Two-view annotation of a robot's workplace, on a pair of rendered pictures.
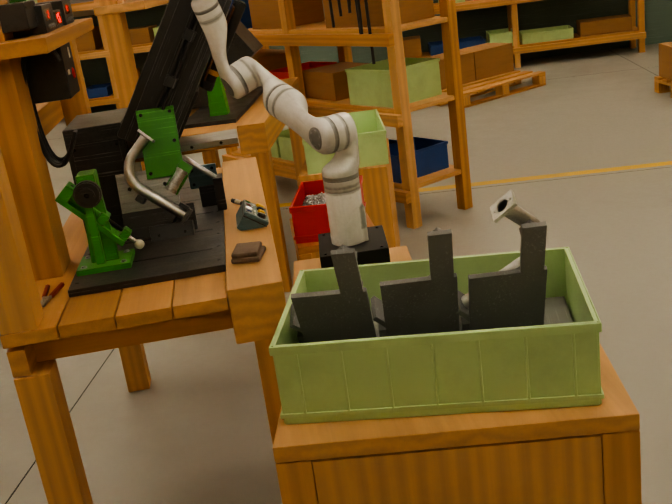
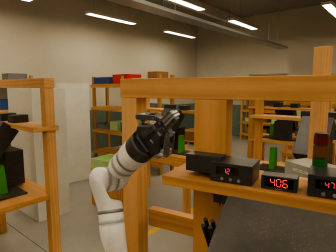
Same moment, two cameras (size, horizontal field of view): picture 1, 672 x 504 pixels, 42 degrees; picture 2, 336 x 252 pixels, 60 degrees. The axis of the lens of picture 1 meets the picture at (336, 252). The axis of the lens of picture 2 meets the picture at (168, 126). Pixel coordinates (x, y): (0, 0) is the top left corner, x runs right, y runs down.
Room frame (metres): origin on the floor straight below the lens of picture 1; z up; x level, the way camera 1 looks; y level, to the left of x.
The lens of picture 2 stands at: (2.98, -0.30, 1.89)
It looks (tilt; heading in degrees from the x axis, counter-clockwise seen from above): 7 degrees down; 124
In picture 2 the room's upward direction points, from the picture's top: straight up
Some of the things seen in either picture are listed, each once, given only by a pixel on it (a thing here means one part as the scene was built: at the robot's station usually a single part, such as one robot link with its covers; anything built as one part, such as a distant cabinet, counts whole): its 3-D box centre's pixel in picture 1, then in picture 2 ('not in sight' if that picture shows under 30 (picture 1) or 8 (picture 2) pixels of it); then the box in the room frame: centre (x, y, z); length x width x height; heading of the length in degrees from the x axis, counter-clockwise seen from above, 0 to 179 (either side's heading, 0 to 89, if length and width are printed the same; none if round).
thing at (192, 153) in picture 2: (19, 16); (205, 162); (2.46, 0.75, 1.60); 0.15 x 0.07 x 0.07; 5
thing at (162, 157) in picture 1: (160, 140); not in sight; (2.70, 0.49, 1.17); 0.13 x 0.12 x 0.20; 5
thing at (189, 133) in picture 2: not in sight; (197, 135); (-1.86, 8.82, 0.22); 1.20 x 0.81 x 0.44; 86
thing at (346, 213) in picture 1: (344, 208); not in sight; (2.17, -0.04, 1.03); 0.09 x 0.09 x 0.17; 8
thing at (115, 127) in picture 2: not in sight; (128, 119); (-1.82, 5.12, 1.13); 2.48 x 0.54 x 2.27; 173
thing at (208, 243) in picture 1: (159, 223); not in sight; (2.77, 0.55, 0.89); 1.10 x 0.42 x 0.02; 5
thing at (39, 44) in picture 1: (31, 38); (281, 188); (2.74, 0.81, 1.52); 0.90 x 0.25 x 0.04; 5
